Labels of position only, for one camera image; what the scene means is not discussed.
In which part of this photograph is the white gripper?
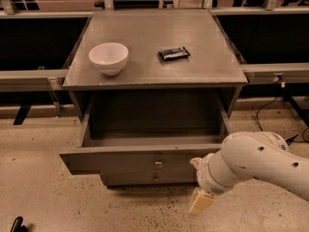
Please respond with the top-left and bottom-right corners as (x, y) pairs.
(189, 152), (233, 216)

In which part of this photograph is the grey top drawer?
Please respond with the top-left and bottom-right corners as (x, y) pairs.
(61, 90), (230, 176)

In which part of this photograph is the grey drawer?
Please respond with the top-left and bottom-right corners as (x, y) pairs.
(61, 90), (230, 176)
(100, 171), (196, 187)

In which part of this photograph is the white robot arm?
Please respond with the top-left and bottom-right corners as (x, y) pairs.
(189, 131), (309, 215)

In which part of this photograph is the grey bottom drawer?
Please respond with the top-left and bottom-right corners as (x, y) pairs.
(100, 171), (196, 187)

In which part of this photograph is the grey drawer cabinet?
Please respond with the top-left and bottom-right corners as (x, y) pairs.
(62, 9), (249, 189)

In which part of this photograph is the black snack packet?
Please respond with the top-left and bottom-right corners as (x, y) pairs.
(158, 46), (190, 61)

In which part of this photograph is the white ceramic bowl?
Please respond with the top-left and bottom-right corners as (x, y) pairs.
(88, 43), (128, 75)

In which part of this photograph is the black object bottom left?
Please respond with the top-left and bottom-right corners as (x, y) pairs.
(10, 217), (29, 232)

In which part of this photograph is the black floor cable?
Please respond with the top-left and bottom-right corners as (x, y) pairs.
(254, 95), (309, 147)

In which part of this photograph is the right metal rail frame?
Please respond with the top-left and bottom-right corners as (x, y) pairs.
(210, 7), (309, 84)

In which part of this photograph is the metal rail frame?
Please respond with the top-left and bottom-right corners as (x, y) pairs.
(210, 7), (309, 84)
(0, 13), (92, 125)

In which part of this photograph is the left metal rail frame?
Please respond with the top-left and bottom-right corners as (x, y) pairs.
(0, 13), (92, 125)

